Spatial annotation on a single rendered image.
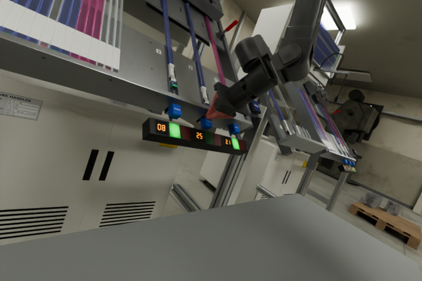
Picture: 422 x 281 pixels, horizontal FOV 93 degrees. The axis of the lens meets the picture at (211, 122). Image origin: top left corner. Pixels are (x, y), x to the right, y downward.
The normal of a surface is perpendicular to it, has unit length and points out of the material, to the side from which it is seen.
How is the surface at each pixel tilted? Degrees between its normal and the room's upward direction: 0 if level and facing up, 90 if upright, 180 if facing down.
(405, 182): 90
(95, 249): 0
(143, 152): 90
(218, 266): 0
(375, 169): 90
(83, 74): 135
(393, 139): 90
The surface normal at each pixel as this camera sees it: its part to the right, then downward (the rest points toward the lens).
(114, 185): 0.59, 0.29
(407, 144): -0.68, -0.18
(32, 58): 0.17, 0.87
